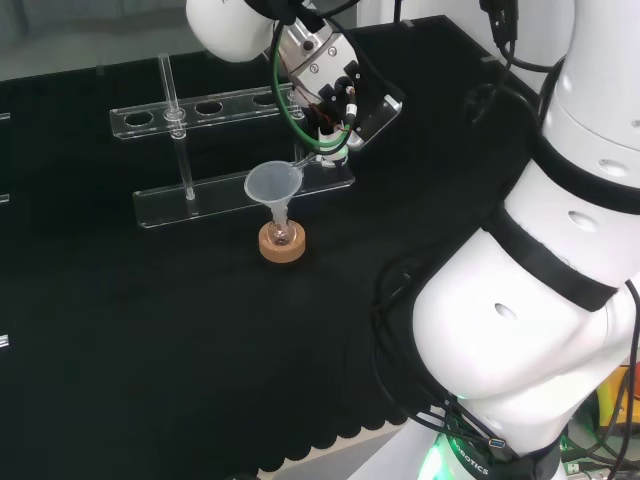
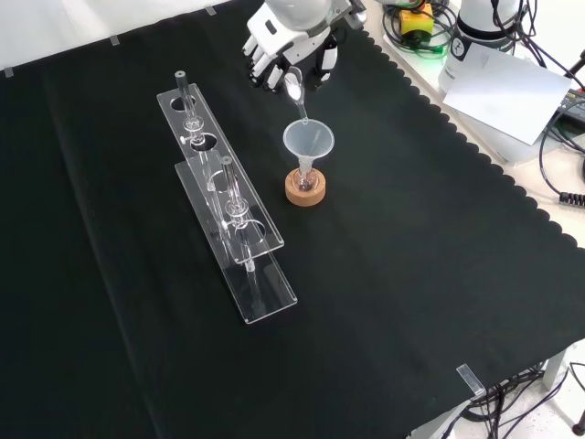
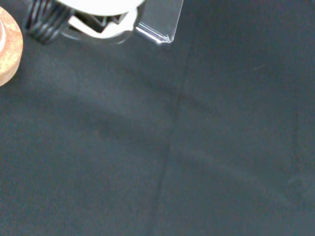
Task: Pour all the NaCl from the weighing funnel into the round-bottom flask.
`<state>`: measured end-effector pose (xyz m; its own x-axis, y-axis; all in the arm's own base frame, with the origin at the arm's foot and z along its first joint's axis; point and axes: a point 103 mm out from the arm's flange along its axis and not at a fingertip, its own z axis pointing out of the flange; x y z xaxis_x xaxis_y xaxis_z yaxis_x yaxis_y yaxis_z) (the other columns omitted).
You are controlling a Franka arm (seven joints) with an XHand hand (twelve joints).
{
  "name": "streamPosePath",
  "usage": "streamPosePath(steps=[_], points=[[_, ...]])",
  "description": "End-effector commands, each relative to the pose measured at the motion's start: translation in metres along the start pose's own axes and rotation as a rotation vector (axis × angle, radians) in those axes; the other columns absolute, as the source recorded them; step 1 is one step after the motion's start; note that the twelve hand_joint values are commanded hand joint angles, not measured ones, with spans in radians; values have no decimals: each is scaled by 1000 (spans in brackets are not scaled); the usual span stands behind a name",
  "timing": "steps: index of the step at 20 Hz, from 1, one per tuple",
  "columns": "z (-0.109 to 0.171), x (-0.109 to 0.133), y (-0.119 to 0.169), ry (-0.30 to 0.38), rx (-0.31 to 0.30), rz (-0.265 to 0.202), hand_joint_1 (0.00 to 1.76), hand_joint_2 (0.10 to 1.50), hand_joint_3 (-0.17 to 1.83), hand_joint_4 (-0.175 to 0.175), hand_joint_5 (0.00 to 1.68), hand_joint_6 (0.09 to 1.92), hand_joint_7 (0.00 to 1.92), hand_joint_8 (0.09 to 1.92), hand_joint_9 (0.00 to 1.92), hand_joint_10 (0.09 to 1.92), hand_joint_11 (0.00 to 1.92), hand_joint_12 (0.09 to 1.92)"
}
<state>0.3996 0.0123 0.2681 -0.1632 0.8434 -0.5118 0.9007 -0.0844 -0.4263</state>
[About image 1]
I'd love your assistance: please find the yellow stop button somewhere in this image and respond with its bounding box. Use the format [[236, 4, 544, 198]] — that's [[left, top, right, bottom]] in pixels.
[[593, 363, 640, 444]]

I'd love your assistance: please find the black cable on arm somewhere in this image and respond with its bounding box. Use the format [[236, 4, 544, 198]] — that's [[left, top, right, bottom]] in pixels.
[[617, 277, 640, 474]]

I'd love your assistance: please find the cork ring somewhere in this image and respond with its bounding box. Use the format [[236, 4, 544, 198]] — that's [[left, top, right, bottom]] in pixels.
[[258, 221, 307, 269]]

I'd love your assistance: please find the clear plastic funnel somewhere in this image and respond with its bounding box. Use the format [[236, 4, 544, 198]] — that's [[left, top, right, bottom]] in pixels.
[[243, 160, 304, 227]]

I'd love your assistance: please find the clear acrylic funnel stand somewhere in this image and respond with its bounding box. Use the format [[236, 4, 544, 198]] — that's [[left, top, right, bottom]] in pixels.
[[108, 52, 357, 230]]

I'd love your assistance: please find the black cloth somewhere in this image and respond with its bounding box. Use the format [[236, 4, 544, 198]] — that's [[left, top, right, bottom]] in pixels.
[[0, 14, 549, 475]]

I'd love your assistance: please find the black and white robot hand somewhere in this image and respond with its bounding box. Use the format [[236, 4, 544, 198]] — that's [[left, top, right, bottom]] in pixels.
[[312, 123, 352, 170]]

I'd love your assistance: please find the small round-bottom glass flask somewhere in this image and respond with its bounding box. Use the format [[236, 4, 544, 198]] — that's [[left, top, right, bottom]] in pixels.
[[266, 212, 294, 248]]

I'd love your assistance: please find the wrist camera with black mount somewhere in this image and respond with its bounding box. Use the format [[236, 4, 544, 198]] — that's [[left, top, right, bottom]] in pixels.
[[317, 58, 404, 152]]

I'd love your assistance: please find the black cable bundle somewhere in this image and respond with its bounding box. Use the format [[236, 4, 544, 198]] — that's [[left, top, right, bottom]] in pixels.
[[367, 254, 481, 436]]

